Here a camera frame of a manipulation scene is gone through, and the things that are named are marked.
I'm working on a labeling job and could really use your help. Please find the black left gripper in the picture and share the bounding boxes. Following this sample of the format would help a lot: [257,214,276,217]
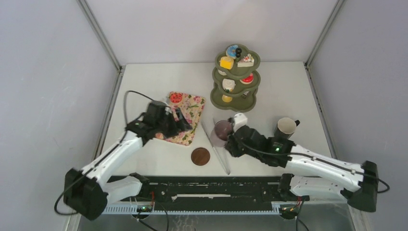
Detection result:
[154,107,191,139]

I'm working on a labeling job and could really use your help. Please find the floral dessert tray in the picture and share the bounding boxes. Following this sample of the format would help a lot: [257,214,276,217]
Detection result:
[164,91,206,146]

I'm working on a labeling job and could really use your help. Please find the purple mug black handle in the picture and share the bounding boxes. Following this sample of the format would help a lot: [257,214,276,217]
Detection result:
[210,120,232,147]

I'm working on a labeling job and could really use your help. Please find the silver metal tongs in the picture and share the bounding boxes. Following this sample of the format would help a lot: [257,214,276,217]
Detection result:
[200,119,231,176]

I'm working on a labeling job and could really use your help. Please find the dark wooden coaster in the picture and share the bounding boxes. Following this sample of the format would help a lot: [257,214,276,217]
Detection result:
[191,147,211,166]

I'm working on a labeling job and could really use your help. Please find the yellow cream cake ball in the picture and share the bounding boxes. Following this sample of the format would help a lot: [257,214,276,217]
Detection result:
[221,95,232,103]

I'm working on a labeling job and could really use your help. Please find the dark cup white interior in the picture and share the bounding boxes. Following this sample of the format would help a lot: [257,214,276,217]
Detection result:
[274,117,301,139]

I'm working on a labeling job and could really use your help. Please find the chocolate cherry cake slice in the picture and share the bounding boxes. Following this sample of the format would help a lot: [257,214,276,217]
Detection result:
[241,91,249,99]

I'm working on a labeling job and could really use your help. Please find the white swirl roll cake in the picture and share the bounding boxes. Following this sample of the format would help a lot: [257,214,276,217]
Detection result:
[222,78,236,92]

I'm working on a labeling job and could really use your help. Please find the red glazed flower donut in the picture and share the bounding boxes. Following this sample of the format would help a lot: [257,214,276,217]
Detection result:
[240,73,254,85]

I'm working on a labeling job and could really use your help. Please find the white chocolate-striped donut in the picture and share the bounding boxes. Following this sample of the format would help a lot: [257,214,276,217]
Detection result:
[218,70,227,76]

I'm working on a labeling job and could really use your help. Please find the yellow swirl roll cake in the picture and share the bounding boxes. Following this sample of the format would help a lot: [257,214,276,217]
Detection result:
[219,56,234,70]

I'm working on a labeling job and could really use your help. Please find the triangular fruit cake slice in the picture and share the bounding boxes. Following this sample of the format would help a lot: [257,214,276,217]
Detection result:
[237,53,255,68]

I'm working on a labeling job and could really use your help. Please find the blue glazed donut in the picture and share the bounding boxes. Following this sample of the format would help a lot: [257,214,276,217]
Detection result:
[225,44,239,59]

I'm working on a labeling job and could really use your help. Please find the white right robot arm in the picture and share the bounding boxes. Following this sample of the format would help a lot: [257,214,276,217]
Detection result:
[225,113,380,213]

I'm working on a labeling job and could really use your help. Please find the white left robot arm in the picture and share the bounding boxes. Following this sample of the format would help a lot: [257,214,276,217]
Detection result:
[60,101,192,220]

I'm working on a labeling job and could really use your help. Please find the pink layered cake slice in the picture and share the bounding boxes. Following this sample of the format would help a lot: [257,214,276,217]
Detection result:
[155,133,165,140]

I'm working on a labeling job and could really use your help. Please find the coral sprinkled donut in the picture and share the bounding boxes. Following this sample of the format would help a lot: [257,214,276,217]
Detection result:
[169,92,183,104]

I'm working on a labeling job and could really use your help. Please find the green three-tier stand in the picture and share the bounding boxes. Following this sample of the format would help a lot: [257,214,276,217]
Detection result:
[210,43,261,112]

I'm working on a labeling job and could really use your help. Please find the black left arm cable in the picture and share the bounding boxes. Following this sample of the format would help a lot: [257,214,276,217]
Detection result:
[53,90,157,216]

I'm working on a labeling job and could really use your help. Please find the white slotted cable duct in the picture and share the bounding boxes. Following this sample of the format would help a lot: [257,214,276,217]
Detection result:
[102,203,281,215]

